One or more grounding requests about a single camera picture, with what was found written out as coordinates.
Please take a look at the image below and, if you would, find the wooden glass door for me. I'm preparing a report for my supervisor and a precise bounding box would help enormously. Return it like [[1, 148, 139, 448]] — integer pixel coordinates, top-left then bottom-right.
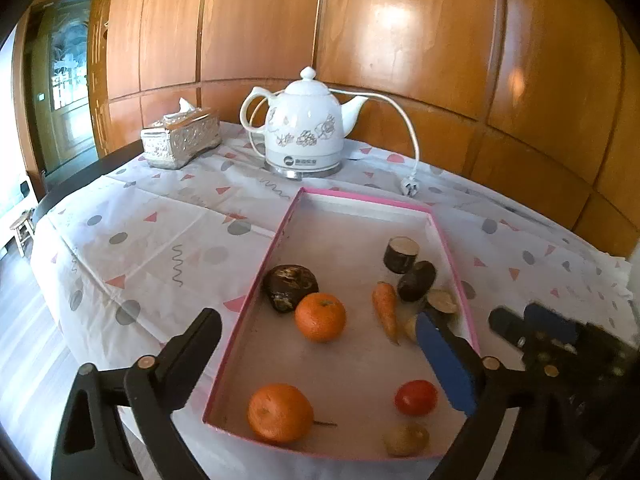
[[22, 0, 108, 176]]

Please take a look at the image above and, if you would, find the white floral ceramic kettle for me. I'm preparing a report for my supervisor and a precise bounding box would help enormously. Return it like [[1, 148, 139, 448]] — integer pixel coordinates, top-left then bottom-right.
[[239, 66, 370, 171]]

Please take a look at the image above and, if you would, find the white power cord with plug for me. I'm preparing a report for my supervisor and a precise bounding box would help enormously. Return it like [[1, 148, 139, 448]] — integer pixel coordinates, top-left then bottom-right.
[[330, 87, 423, 197]]

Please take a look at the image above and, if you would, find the red tomato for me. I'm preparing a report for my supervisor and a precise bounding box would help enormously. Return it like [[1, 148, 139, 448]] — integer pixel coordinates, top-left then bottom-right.
[[394, 380, 439, 417]]

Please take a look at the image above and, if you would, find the short sugarcane piece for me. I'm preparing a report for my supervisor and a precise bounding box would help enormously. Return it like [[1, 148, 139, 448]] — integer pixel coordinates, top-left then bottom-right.
[[425, 287, 459, 317]]

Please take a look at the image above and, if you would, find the dark log slice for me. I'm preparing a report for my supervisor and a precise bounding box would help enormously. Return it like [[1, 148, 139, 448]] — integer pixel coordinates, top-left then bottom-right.
[[383, 236, 420, 275]]

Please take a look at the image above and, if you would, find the silver kettle base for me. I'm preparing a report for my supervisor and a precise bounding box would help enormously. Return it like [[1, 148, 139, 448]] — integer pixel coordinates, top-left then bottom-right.
[[264, 157, 346, 180]]

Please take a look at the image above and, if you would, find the small wooden stool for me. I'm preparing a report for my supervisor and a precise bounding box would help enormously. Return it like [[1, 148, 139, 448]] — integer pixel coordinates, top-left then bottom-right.
[[11, 211, 36, 253]]

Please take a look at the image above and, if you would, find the white patterned tablecloth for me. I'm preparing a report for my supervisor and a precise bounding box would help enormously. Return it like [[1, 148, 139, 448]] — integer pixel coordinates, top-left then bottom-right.
[[30, 120, 633, 480]]

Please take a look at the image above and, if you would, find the orange with long stalk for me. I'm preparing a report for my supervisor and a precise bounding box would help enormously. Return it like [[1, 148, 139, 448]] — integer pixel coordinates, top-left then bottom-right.
[[247, 383, 315, 445]]

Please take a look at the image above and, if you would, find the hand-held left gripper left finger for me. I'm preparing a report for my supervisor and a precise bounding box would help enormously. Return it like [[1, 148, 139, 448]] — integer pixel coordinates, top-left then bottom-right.
[[50, 307, 223, 480]]

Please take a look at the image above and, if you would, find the dark sugarcane piece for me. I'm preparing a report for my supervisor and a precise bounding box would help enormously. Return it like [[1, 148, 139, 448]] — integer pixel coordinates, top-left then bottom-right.
[[397, 260, 437, 303]]

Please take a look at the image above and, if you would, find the tangerine with green stem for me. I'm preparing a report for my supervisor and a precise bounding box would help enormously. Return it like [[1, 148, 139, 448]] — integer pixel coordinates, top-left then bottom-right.
[[294, 292, 347, 344]]

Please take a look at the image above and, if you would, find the dark brown round fruit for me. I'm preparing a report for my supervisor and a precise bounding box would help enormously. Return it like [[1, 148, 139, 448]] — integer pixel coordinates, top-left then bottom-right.
[[262, 265, 319, 314]]

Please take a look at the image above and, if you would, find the pink cardboard box tray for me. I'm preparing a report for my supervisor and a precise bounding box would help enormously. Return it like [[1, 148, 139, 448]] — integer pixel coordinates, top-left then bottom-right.
[[202, 187, 482, 462]]

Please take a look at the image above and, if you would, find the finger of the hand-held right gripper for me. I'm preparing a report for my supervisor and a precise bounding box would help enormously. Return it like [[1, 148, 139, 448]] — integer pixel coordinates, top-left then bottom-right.
[[524, 302, 576, 343], [489, 307, 531, 350]]

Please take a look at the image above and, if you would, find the small brown potato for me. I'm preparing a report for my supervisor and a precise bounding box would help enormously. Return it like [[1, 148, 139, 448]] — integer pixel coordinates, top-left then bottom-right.
[[383, 422, 431, 457]]

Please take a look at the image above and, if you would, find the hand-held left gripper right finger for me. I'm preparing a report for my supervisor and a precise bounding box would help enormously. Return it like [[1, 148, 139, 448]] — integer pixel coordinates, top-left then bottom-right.
[[414, 310, 608, 480]]

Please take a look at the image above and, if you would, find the small carrot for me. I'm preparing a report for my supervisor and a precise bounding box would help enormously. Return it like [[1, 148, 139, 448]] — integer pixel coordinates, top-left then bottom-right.
[[372, 281, 399, 346]]

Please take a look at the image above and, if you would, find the silver embossed tissue box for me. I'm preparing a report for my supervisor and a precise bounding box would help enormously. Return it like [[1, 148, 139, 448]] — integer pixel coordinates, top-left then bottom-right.
[[140, 108, 222, 169]]

